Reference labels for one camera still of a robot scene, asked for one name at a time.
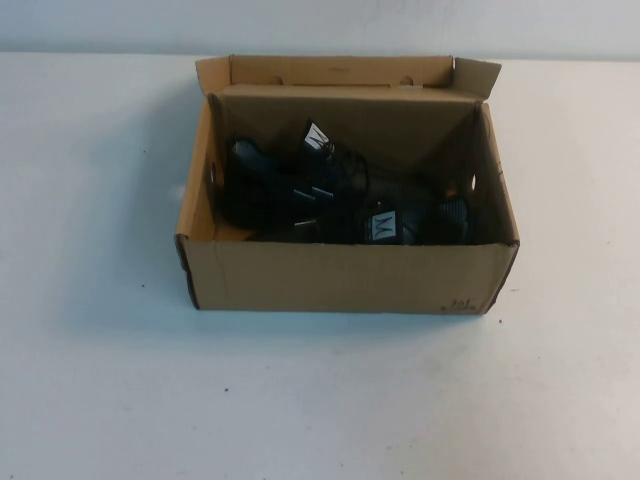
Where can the black knit sneaker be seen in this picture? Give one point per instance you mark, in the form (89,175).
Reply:
(350,175)
(382,227)

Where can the brown cardboard shoe box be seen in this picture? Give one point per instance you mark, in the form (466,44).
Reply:
(350,275)

